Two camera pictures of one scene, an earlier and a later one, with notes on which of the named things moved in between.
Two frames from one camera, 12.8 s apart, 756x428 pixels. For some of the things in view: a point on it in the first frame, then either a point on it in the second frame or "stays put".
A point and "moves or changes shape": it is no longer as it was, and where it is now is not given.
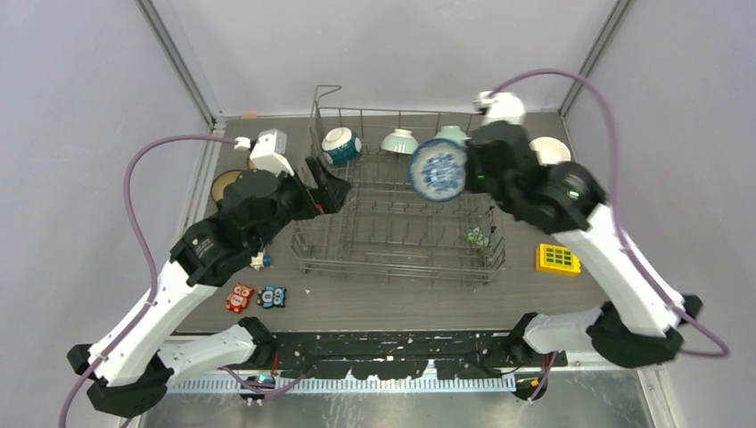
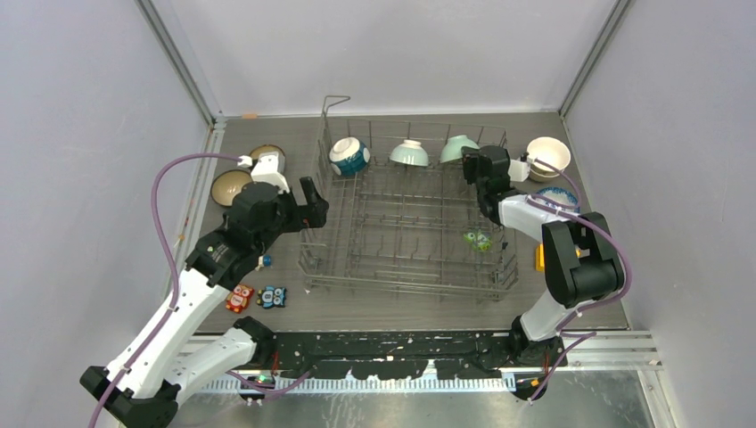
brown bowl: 222,180 stays put
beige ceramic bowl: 550,151 stays put
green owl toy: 477,241 stays put
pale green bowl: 402,140 → 411,152
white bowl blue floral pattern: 438,168 moves or changes shape
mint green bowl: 453,133 → 453,147
